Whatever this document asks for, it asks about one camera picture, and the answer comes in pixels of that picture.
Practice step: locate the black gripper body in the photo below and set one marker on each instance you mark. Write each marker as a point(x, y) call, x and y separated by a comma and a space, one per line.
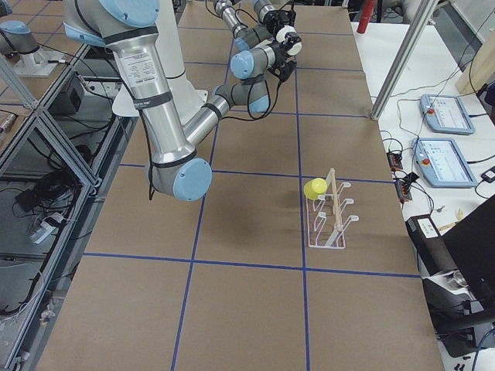
point(281, 47)
point(275, 18)

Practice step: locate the cream plastic cup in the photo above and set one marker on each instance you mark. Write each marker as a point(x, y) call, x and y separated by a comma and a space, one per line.
point(289, 40)

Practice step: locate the yellow plastic cup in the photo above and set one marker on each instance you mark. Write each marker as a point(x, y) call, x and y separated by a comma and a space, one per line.
point(315, 188)

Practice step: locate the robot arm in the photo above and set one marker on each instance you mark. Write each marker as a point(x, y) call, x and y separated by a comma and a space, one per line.
point(247, 19)
point(130, 30)

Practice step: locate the wooden rack dowel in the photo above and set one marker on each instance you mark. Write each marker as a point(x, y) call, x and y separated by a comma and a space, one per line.
point(336, 203)

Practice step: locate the red cylinder bottle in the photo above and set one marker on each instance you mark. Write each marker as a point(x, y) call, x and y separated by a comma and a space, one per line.
point(366, 15)

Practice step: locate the orange black usb hub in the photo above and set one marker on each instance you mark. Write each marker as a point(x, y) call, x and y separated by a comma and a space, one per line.
point(394, 161)

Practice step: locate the far teach pendant tablet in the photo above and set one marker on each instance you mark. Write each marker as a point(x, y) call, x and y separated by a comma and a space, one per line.
point(446, 114)

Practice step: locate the teach pendant tablet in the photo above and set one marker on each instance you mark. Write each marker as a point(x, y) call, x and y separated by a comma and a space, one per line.
point(446, 114)
point(442, 164)

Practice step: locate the near teach pendant tablet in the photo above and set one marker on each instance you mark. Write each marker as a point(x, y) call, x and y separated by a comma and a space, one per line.
point(442, 164)

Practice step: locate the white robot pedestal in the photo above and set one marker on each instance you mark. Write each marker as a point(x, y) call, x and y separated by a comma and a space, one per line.
point(185, 77)

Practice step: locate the aluminium frame post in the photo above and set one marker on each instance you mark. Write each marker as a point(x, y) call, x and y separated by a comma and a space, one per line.
point(412, 36)

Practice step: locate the white wire cup rack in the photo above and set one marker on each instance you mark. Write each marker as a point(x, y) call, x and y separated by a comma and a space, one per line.
point(320, 220)

